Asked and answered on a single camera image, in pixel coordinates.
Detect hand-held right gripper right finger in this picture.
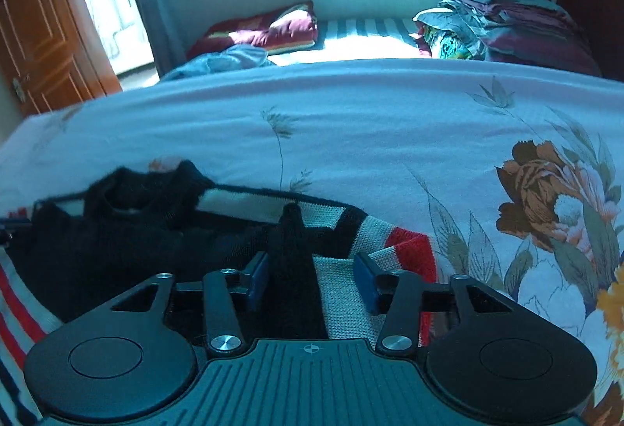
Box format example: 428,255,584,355
353,252,513,354

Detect folded maroon and grey quilts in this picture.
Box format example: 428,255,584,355
439,0,604,77

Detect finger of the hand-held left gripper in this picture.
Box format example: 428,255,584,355
0,218,32,245

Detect brown wooden door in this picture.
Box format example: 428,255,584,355
0,0,123,117

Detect striped knit sweater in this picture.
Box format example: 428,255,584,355
0,160,440,426

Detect bed with floral sheet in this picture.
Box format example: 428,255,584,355
0,58,624,426

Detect striped mattress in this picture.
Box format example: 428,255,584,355
267,16,431,66

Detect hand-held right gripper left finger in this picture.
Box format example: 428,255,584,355
110,252,271,355

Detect red pillow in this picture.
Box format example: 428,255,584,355
187,0,321,61

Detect folded floral quilt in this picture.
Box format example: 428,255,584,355
413,9,484,61

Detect blue denim cloth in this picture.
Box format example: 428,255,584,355
163,43,277,82

